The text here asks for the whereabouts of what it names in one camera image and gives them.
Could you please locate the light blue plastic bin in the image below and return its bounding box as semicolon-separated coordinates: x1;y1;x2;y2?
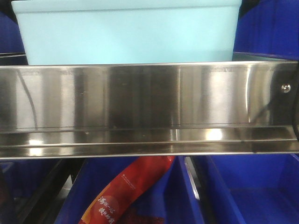
12;0;241;65

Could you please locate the dark blue bin lower middle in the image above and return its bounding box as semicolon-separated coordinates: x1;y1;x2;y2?
55;156;204;224

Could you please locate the dark blue bin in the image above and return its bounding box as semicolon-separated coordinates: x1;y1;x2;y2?
0;8;25;54
55;156;204;224
193;154;299;224
0;160;65;224
234;0;299;60

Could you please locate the dark blue bin lower right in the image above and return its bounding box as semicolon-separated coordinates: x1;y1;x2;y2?
193;154;299;224

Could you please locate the dark blue bin upper right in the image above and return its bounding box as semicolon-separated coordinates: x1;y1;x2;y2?
234;0;299;60

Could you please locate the dark blue bin lower left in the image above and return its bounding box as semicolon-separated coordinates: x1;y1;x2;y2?
0;160;65;224

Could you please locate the dark blue bin upper left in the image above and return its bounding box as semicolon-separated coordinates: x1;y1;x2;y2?
0;8;25;54

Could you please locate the red snack bag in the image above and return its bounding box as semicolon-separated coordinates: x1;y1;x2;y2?
79;156;176;224

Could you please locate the stainless steel shelf rail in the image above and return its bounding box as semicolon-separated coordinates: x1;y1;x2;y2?
0;61;299;159

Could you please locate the steel rail bolt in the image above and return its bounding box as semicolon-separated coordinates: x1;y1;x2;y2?
281;84;292;93

